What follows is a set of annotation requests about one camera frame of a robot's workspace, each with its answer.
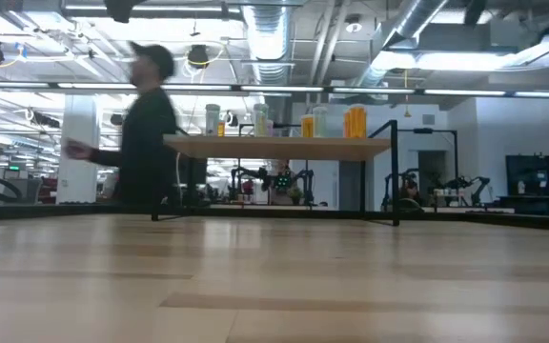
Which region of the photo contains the linear ceiling light strip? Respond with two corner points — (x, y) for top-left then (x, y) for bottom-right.
(0, 80), (549, 99)

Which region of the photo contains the wide orange medicine bottle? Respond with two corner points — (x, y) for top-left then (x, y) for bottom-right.
(343, 104), (368, 139)
(300, 113), (315, 139)

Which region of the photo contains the silver ventilation duct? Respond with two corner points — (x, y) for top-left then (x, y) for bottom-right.
(241, 0), (295, 137)
(355, 0), (450, 90)

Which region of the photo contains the person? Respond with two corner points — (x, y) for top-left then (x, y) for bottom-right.
(269, 159), (299, 206)
(62, 41), (183, 211)
(399, 171), (421, 204)

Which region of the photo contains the black background station frame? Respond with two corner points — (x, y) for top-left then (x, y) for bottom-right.
(396, 127), (459, 201)

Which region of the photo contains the wooden shelf black metal frame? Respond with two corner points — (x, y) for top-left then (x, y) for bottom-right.
(150, 115), (401, 228)

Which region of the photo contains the white building column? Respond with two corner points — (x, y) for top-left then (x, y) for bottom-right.
(56, 93), (103, 205)

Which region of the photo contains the black aluminium table frame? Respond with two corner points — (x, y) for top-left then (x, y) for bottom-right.
(0, 202), (549, 229)

